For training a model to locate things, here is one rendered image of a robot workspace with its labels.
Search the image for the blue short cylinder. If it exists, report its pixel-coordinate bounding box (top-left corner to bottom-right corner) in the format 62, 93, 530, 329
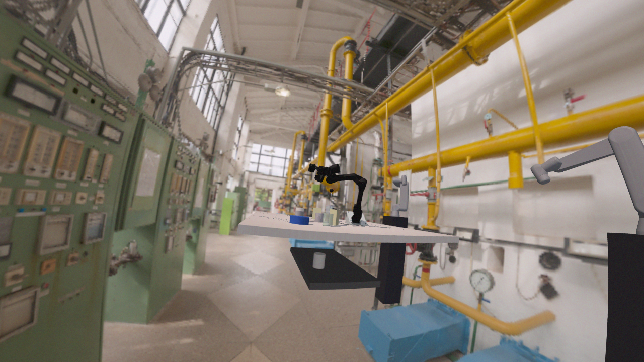
289, 215, 309, 225

